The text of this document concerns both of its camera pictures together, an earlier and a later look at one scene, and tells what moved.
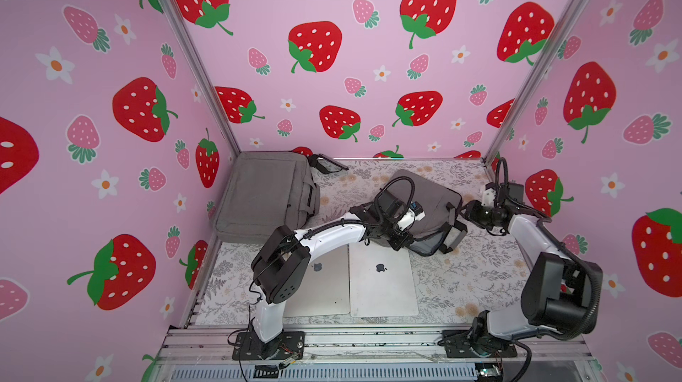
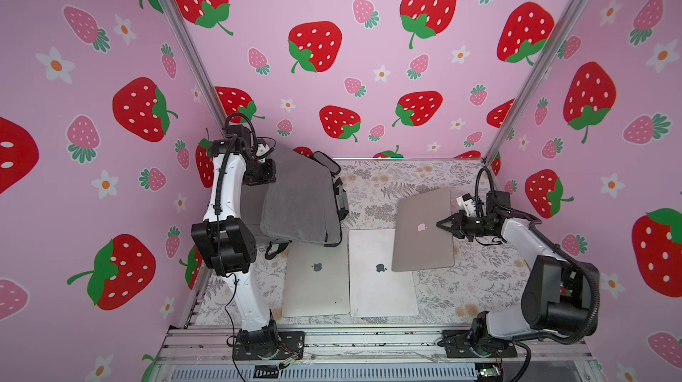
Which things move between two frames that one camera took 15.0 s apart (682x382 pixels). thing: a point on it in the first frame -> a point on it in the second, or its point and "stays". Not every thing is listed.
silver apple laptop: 326,286 stays
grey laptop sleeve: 436,229 -> 305,202
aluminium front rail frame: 379,354 stays
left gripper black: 403,238 -> 266,178
